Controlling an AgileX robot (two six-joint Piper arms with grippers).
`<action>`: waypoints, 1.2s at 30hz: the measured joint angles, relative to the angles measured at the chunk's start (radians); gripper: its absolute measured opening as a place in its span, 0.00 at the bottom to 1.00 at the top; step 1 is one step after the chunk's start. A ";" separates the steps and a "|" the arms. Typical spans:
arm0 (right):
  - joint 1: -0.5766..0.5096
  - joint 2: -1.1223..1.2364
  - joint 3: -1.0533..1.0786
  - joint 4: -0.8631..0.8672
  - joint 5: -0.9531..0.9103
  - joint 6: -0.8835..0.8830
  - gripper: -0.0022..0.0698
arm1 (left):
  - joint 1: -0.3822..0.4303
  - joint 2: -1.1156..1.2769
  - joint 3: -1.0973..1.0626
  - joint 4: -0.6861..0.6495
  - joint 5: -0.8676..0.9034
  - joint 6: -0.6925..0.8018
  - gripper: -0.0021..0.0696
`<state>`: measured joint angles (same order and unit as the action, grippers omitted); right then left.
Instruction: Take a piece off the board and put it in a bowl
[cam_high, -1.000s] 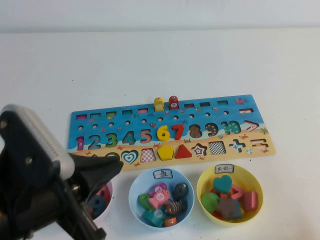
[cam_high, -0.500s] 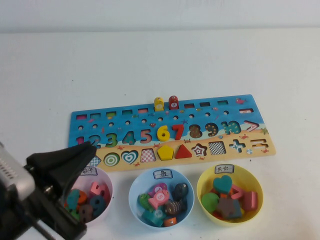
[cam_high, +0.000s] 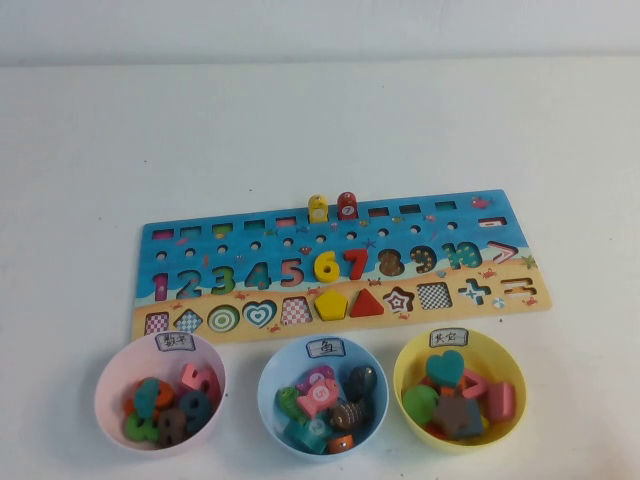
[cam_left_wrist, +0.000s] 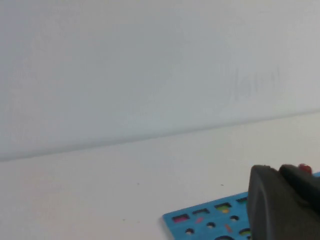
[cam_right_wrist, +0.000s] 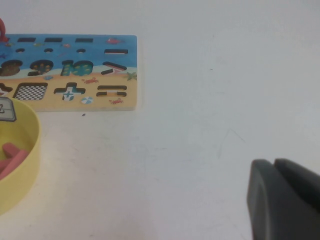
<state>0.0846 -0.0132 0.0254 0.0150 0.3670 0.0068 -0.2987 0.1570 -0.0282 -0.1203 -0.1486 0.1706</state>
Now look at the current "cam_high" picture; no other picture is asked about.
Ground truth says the pink trapezoid piece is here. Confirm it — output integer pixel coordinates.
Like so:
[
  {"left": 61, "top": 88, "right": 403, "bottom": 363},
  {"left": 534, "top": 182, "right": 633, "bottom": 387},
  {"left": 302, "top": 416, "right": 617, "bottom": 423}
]
[{"left": 482, "top": 382, "right": 516, "bottom": 424}]

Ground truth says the yellow number six piece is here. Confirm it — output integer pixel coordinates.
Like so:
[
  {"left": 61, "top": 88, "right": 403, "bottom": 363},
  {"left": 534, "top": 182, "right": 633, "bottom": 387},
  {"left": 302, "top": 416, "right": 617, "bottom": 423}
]
[{"left": 313, "top": 249, "right": 342, "bottom": 284}]

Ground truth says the red number seven piece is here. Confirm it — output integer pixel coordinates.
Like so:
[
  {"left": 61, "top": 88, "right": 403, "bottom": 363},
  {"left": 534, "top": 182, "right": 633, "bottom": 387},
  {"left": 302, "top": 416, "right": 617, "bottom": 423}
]
[{"left": 343, "top": 248, "right": 370, "bottom": 281}]

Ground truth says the yellow pentagon piece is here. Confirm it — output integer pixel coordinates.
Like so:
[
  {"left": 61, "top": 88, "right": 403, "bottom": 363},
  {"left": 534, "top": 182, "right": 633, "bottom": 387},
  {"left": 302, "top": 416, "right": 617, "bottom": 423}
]
[{"left": 314, "top": 289, "right": 349, "bottom": 322}]

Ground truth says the red triangle piece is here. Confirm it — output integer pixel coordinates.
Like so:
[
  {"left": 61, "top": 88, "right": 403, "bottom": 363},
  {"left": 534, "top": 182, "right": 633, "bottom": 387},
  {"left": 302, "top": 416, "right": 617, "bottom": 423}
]
[{"left": 349, "top": 287, "right": 386, "bottom": 319}]

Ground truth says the colourful wooden puzzle board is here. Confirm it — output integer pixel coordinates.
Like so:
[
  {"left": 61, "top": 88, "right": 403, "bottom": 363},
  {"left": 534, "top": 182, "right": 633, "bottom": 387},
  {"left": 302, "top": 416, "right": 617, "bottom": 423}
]
[{"left": 128, "top": 188, "right": 555, "bottom": 346}]

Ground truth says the paper label on blue bowl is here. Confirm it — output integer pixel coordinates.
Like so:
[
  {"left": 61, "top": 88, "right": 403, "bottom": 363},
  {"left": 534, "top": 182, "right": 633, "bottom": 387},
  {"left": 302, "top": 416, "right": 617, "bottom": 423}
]
[{"left": 305, "top": 339, "right": 346, "bottom": 359}]

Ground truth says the blue plastic bowl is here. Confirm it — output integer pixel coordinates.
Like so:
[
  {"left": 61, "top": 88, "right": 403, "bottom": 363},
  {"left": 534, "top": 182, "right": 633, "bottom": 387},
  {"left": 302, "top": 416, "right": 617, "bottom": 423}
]
[{"left": 256, "top": 335, "right": 390, "bottom": 455}]

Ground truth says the paper label on yellow bowl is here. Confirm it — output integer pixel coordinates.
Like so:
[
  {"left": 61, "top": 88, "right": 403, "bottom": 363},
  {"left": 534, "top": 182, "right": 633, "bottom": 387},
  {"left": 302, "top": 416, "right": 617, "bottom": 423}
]
[{"left": 428, "top": 329, "right": 469, "bottom": 347}]

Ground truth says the paper label on pink bowl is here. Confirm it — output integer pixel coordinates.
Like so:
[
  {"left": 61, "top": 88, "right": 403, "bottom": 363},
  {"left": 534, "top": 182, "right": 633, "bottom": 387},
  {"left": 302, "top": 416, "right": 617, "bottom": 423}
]
[{"left": 155, "top": 332, "right": 195, "bottom": 353}]

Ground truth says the teal heart piece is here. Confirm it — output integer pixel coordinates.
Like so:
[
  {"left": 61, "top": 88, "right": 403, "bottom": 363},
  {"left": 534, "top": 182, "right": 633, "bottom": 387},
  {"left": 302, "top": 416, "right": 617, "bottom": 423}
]
[{"left": 425, "top": 349, "right": 466, "bottom": 390}]

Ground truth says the green circle piece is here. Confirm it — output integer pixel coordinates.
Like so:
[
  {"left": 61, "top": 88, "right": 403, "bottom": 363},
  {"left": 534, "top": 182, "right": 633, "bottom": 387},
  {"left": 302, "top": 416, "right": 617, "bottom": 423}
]
[{"left": 402, "top": 384, "right": 441, "bottom": 426}]

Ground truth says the dark blue number nine piece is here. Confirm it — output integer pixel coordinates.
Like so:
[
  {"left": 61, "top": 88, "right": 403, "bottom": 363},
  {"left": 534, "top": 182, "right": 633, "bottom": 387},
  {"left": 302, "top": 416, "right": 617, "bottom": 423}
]
[{"left": 178, "top": 389, "right": 212, "bottom": 426}]

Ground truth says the pink greater-than sign piece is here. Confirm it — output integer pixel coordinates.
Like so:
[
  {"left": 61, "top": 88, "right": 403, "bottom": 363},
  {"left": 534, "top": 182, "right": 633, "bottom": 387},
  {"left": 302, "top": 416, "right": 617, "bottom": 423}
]
[{"left": 462, "top": 368, "right": 495, "bottom": 401}]

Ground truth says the brown star piece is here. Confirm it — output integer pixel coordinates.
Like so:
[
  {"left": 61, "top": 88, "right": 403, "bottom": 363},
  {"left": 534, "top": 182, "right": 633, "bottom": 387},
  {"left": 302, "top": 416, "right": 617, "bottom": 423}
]
[{"left": 432, "top": 392, "right": 475, "bottom": 436}]

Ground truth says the orange number piece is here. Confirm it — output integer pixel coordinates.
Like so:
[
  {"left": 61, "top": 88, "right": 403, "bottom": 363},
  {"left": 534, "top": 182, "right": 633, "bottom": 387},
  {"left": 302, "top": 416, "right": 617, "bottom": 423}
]
[{"left": 123, "top": 384, "right": 176, "bottom": 416}]

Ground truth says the yellow plastic bowl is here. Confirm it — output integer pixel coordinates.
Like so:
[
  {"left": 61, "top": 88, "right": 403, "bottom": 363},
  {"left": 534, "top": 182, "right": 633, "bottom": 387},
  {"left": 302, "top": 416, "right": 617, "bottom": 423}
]
[{"left": 392, "top": 328, "right": 527, "bottom": 455}]

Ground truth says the teal number piece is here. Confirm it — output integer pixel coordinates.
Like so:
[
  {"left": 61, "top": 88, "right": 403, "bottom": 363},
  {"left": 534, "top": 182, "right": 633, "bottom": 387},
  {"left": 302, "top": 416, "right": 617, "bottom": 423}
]
[{"left": 133, "top": 378, "right": 162, "bottom": 420}]

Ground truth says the brown number eight piece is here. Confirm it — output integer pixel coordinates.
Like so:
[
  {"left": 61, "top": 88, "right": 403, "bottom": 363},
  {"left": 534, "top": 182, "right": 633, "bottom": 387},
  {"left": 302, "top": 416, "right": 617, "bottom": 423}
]
[{"left": 158, "top": 407, "right": 189, "bottom": 449}]

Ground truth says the blue-grey square piece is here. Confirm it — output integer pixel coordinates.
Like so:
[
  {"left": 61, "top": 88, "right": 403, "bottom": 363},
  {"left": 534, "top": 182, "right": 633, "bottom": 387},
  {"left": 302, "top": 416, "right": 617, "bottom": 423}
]
[{"left": 458, "top": 404, "right": 486, "bottom": 440}]

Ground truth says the pink plastic bowl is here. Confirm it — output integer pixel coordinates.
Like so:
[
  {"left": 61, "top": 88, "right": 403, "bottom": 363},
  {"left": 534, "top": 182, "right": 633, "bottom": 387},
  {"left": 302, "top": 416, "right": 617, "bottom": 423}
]
[{"left": 93, "top": 333, "right": 227, "bottom": 451}]

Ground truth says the yellow fish block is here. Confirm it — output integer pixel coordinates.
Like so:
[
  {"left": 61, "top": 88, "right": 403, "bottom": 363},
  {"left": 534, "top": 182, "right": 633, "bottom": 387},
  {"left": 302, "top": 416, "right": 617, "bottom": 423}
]
[{"left": 307, "top": 194, "right": 330, "bottom": 224}]

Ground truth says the red fish block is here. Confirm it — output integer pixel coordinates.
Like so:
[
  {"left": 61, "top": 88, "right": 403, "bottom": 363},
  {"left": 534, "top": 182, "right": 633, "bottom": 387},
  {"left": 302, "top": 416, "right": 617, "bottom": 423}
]
[{"left": 336, "top": 191, "right": 359, "bottom": 221}]

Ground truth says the purple fish block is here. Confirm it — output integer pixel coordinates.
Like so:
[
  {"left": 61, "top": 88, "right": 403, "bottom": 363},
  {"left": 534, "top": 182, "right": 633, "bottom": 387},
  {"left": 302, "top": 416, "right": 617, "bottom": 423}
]
[{"left": 295, "top": 365, "right": 335, "bottom": 394}]

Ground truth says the black fish block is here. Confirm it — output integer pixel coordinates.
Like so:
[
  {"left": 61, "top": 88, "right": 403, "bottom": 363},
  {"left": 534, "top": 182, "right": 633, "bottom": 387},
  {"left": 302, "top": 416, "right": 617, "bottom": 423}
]
[{"left": 344, "top": 365, "right": 377, "bottom": 404}]

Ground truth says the pink fish block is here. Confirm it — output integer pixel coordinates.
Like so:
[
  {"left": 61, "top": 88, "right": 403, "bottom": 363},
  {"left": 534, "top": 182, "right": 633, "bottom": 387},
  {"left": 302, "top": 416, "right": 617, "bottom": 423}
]
[{"left": 295, "top": 378, "right": 341, "bottom": 419}]

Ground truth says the green fish block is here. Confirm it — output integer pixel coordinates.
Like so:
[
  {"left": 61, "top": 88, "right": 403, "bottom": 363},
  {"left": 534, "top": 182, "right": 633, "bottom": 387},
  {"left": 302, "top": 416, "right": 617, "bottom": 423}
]
[{"left": 276, "top": 387, "right": 304, "bottom": 419}]

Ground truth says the brown fish block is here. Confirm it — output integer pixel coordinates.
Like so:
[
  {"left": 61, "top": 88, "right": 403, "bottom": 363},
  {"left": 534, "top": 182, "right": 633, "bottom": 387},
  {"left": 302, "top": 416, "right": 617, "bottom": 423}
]
[{"left": 327, "top": 399, "right": 375, "bottom": 431}]

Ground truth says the teal fish block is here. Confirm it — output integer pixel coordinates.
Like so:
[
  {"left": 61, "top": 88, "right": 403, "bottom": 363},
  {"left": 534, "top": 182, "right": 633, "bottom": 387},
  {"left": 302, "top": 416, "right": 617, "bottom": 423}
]
[{"left": 283, "top": 418, "right": 334, "bottom": 454}]

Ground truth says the orange fish block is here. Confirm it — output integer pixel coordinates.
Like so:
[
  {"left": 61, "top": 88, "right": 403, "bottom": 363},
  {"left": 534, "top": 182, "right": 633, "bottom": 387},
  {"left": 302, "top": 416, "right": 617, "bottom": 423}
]
[{"left": 327, "top": 433, "right": 355, "bottom": 455}]

